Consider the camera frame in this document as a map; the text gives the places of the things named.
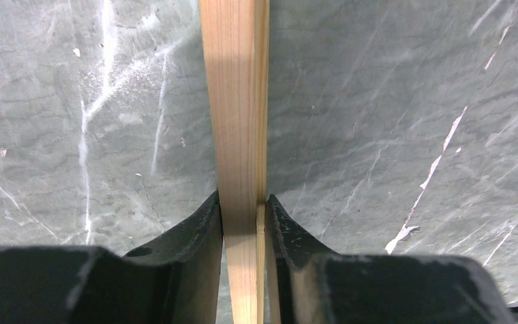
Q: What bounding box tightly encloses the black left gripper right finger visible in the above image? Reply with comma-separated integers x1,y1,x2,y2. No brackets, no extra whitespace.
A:
265,196,515,323

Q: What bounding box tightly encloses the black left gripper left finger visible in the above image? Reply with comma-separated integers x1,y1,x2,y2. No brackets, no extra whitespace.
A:
0,193,223,323

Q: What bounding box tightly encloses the light wooden picture frame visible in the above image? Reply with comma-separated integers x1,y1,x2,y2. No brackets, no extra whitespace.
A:
198,1,270,323

